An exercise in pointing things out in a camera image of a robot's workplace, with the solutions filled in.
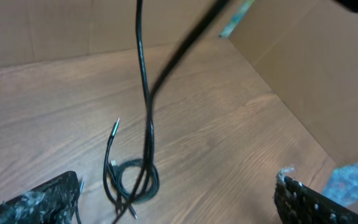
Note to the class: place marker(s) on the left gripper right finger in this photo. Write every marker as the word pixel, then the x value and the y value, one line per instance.
pixel 298 204

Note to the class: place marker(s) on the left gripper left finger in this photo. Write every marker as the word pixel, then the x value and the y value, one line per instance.
pixel 54 201

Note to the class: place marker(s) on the cardboard side wall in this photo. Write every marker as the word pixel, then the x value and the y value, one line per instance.
pixel 307 52

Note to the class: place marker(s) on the cardboard back wall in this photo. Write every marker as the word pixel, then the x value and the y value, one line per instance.
pixel 40 30

